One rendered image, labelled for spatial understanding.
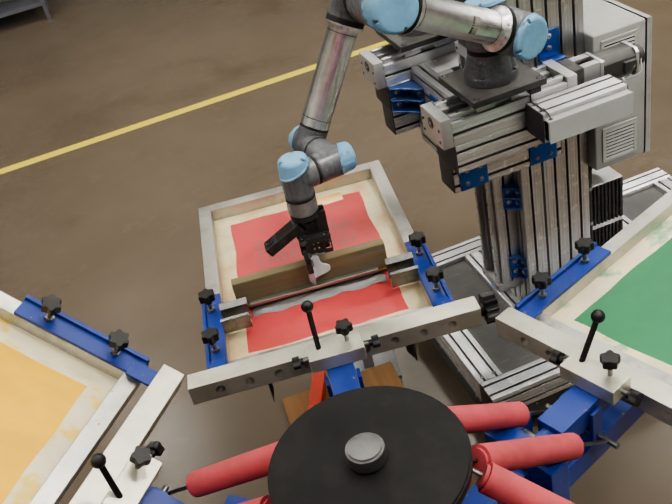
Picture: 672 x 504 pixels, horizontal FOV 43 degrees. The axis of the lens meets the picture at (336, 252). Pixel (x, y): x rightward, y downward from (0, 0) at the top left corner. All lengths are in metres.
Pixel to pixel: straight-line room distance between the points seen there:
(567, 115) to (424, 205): 1.93
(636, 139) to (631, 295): 0.95
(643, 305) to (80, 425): 1.27
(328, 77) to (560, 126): 0.67
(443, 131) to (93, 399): 1.16
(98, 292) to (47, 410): 2.51
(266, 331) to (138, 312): 1.96
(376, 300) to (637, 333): 0.63
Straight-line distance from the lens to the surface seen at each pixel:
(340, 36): 2.10
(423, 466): 1.28
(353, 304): 2.16
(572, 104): 2.43
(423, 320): 1.94
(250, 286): 2.18
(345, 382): 1.83
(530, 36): 2.22
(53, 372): 1.89
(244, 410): 3.37
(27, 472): 1.77
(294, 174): 2.00
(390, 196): 2.48
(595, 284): 2.13
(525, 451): 1.48
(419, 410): 1.35
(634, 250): 2.23
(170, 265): 4.30
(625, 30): 2.75
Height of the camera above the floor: 2.30
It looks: 35 degrees down
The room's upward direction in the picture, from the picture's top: 14 degrees counter-clockwise
